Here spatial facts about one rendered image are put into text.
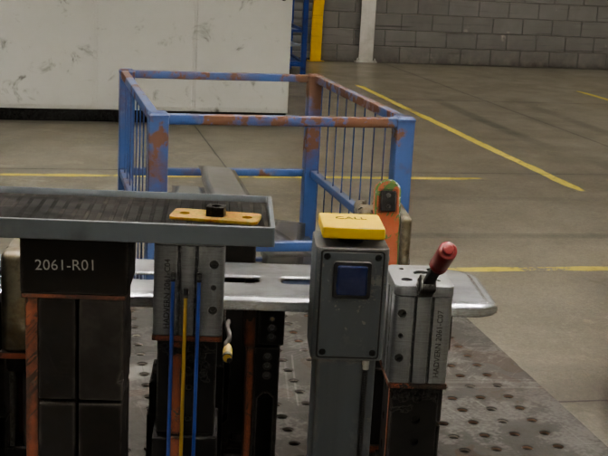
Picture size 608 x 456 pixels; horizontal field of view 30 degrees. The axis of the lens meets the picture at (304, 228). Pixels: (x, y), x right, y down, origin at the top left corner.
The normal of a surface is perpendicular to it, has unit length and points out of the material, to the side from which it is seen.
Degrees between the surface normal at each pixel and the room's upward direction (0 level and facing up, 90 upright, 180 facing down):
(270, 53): 90
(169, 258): 90
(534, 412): 0
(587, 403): 0
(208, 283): 90
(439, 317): 90
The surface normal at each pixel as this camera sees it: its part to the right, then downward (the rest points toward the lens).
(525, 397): 0.05, -0.97
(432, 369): 0.05, 0.24
